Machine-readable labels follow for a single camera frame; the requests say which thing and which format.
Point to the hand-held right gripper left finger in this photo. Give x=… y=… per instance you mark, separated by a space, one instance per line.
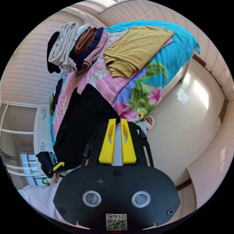
x=107 y=146

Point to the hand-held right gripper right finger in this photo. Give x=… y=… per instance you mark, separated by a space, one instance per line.
x=128 y=148

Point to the black long pants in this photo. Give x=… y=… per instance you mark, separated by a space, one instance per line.
x=82 y=124

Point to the person's left forearm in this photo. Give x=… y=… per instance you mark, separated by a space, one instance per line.
x=40 y=197

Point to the person's left hand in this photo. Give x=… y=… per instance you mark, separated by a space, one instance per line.
x=54 y=179

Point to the pile of dark clothes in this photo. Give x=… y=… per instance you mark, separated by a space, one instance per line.
x=45 y=160

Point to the person's body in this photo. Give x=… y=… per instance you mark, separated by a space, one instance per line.
x=149 y=122

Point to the window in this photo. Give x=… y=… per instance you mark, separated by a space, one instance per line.
x=16 y=128

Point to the bed with floral quilt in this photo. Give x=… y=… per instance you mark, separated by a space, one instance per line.
x=113 y=86

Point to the black garment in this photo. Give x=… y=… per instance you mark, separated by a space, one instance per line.
x=57 y=95

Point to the mustard yellow shirt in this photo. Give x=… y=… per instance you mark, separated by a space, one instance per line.
x=133 y=49

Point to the pile of folded clothes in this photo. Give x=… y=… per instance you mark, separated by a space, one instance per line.
x=73 y=47

